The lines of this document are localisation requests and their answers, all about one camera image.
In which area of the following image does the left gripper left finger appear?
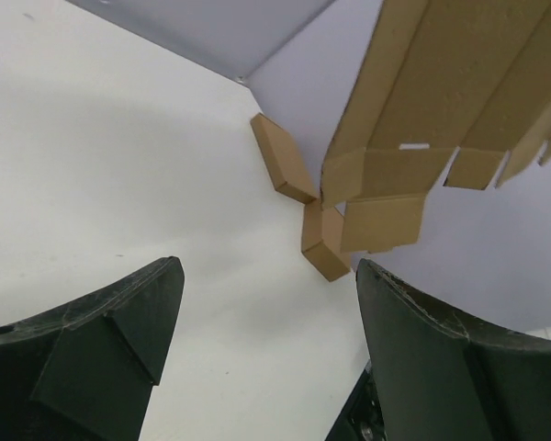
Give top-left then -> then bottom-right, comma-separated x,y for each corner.
0,256 -> 185,440

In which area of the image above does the cardboard box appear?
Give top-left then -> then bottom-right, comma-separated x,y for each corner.
250,113 -> 318,204
301,200 -> 352,282
320,0 -> 551,253

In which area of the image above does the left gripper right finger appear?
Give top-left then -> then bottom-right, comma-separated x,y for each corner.
356,260 -> 551,440

